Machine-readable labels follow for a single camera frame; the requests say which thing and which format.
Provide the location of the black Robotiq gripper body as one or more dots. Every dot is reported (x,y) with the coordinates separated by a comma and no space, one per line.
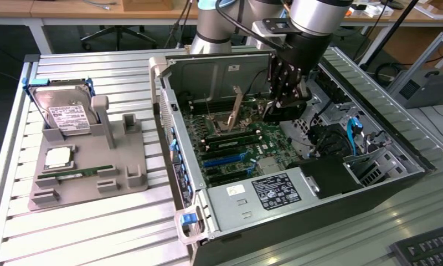
(306,50)

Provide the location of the graphics card with black cooler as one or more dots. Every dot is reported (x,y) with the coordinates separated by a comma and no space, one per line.
(284,113)

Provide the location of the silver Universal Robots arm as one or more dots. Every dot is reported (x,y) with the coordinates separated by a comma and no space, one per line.
(317,14)

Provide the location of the tall silver disk bay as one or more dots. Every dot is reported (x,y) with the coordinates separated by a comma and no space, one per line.
(339,109)

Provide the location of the small orange box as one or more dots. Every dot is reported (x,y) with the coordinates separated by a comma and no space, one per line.
(351,11)

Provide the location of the black RAM slot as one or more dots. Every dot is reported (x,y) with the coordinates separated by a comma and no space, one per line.
(214,102)
(229,135)
(216,108)
(230,138)

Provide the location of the green motherboard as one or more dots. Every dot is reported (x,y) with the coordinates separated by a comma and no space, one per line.
(277,138)

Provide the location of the small black device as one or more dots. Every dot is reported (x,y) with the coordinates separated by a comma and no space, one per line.
(358,7)

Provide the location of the thin socket locking lever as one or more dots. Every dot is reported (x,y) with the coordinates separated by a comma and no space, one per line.
(208,106)

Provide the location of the CPU socket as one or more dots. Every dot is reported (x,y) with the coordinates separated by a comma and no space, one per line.
(220,124)

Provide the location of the black tripod pole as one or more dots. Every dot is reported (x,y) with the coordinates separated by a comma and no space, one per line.
(391,31)

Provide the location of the small white box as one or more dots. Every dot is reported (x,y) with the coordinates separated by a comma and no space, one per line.
(382,11)

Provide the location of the black labelled RAM stick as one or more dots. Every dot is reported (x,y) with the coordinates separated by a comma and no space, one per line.
(230,144)

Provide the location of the silver chipset heatsink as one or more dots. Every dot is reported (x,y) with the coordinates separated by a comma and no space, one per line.
(269,166)

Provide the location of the black expansion slot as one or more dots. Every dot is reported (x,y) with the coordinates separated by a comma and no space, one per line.
(230,181)
(220,155)
(226,175)

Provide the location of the black plastic shroud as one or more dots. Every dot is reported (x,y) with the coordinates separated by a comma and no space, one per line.
(329,177)

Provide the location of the low silver disk bay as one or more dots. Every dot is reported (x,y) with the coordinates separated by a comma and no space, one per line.
(383,163)

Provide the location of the brown wooden box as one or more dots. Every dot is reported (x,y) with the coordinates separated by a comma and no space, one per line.
(144,5)

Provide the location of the black office chair base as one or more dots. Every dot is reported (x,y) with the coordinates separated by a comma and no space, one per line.
(120,33)

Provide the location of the grey power supply unit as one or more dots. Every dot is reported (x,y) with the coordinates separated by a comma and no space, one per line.
(236,213)

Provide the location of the black open PC case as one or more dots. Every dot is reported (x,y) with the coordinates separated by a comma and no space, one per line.
(317,221)

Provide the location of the blue case latch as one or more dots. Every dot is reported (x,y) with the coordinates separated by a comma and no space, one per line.
(188,219)

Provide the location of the grey plastic parts rack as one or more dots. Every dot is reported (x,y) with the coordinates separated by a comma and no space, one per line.
(92,155)

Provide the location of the green RAM stick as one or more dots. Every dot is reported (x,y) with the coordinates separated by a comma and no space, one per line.
(77,173)

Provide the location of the silver CPU chip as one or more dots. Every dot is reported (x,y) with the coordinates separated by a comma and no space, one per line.
(59,158)

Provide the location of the black keyboard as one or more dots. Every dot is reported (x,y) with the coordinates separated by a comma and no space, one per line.
(429,249)

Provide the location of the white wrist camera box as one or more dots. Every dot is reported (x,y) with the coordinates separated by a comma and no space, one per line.
(260,30)

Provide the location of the wooden desk white frame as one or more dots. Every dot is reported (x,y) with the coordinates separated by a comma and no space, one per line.
(59,11)
(369,20)

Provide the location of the aluminium profile frame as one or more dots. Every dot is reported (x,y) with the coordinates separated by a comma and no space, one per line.
(426,52)

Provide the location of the hard disk with blue bracket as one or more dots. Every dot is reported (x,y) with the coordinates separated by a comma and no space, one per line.
(59,102)

